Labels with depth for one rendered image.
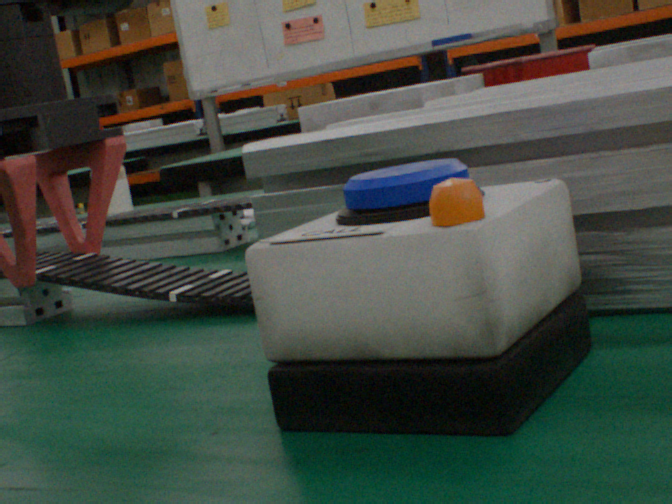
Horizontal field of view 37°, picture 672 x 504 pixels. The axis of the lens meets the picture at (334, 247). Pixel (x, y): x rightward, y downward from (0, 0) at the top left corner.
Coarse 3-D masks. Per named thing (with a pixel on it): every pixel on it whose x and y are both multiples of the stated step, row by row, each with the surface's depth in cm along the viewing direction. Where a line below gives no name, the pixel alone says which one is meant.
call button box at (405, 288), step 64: (512, 192) 32; (256, 256) 31; (320, 256) 29; (384, 256) 28; (448, 256) 27; (512, 256) 29; (576, 256) 33; (320, 320) 30; (384, 320) 29; (448, 320) 28; (512, 320) 28; (576, 320) 33; (320, 384) 31; (384, 384) 29; (448, 384) 28; (512, 384) 28
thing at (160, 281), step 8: (168, 272) 57; (176, 272) 57; (184, 272) 57; (192, 272) 57; (200, 272) 57; (144, 280) 55; (152, 280) 55; (160, 280) 56; (168, 280) 55; (176, 280) 55; (128, 288) 54; (136, 288) 54; (144, 288) 54; (152, 288) 54; (160, 288) 54; (136, 296) 54; (144, 296) 53
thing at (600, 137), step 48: (528, 96) 45; (576, 96) 37; (624, 96) 36; (288, 144) 44; (336, 144) 42; (384, 144) 41; (432, 144) 40; (480, 144) 39; (528, 144) 39; (576, 144) 38; (624, 144) 37; (288, 192) 44; (336, 192) 43; (576, 192) 38; (624, 192) 37; (576, 240) 38; (624, 240) 37; (624, 288) 37
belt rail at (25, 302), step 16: (0, 288) 60; (32, 288) 60; (48, 288) 61; (0, 304) 61; (16, 304) 60; (32, 304) 60; (48, 304) 61; (64, 304) 62; (0, 320) 60; (16, 320) 59; (32, 320) 60
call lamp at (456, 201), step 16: (432, 192) 28; (448, 192) 27; (464, 192) 27; (480, 192) 28; (432, 208) 28; (448, 208) 27; (464, 208) 27; (480, 208) 28; (432, 224) 28; (448, 224) 27
